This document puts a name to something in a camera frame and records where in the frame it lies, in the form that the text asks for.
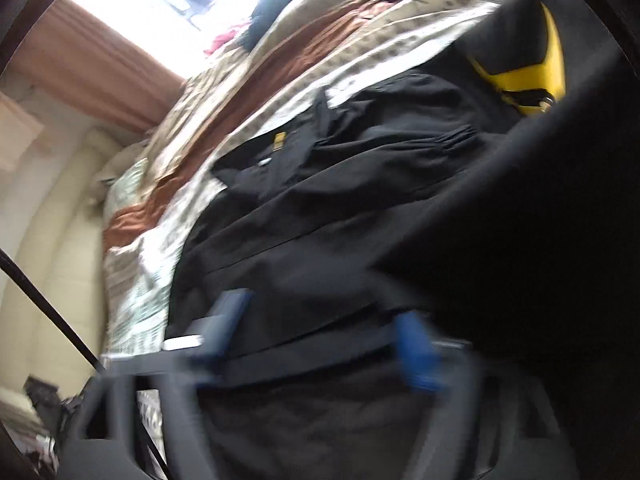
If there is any red cloth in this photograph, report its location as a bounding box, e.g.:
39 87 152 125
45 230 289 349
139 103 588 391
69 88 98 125
204 21 252 57

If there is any patterned bedspread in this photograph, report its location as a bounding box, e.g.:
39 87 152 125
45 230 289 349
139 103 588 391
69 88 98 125
101 0 531 361

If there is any black garment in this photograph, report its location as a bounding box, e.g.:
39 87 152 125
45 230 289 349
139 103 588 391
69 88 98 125
164 72 531 480

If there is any orange curtain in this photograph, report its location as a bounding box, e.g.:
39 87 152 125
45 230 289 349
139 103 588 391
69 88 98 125
10 0 187 135

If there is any cream pillow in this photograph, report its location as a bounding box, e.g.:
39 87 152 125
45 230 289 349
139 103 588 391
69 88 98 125
94 142 147 202

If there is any dark clothes pile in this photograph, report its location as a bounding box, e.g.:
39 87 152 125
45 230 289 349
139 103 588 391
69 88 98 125
240 0 321 50

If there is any yellow and black bag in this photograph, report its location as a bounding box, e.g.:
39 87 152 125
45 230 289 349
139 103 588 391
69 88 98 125
465 2 566 116

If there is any cream padded headboard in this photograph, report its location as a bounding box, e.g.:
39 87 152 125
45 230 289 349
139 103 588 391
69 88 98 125
0 127 146 376

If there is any black braided cable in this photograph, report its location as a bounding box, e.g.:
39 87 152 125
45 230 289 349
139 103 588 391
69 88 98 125
0 247 168 480

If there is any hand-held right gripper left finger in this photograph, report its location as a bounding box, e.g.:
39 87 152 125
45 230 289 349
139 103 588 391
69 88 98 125
65 287 253 480

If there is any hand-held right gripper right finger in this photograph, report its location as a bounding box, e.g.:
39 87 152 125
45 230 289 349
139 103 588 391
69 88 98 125
392 310 571 480

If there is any dark cloth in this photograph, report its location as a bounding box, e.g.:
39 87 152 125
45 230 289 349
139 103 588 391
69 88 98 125
370 0 640 480

